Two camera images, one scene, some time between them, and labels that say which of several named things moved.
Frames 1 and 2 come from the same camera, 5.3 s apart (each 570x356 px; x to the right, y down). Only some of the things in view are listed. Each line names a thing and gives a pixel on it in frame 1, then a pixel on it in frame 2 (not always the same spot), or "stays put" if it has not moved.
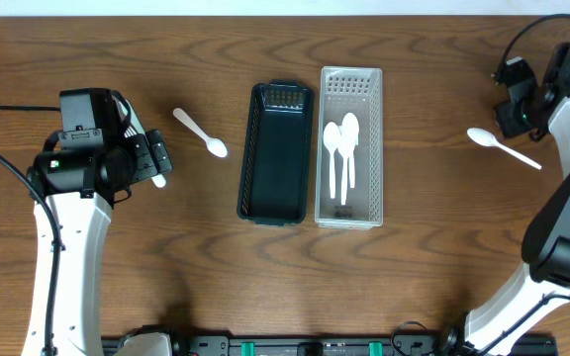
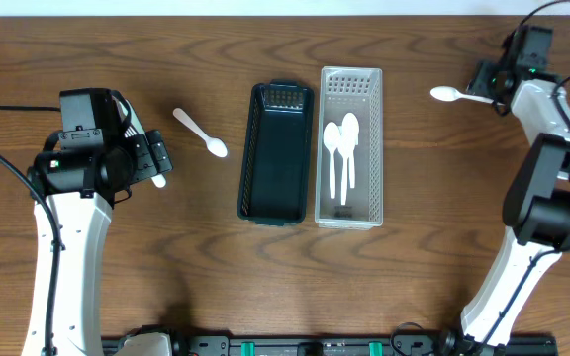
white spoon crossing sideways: (348, 140) stays put
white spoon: (349, 133) stays put
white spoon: (332, 137) stays put
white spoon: (486, 138) → (449, 93)
